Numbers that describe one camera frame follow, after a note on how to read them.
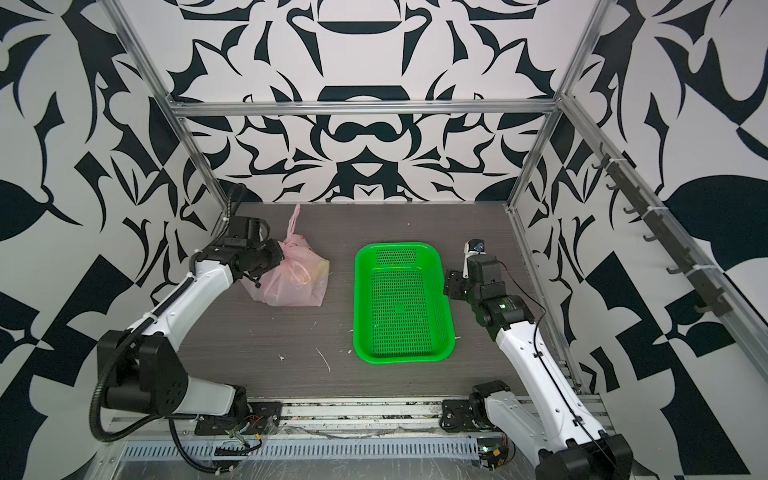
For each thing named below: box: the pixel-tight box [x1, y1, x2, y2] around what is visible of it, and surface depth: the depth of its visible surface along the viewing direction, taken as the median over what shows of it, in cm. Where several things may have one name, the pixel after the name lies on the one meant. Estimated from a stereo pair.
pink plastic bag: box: [240, 204, 330, 307], surface depth 89 cm
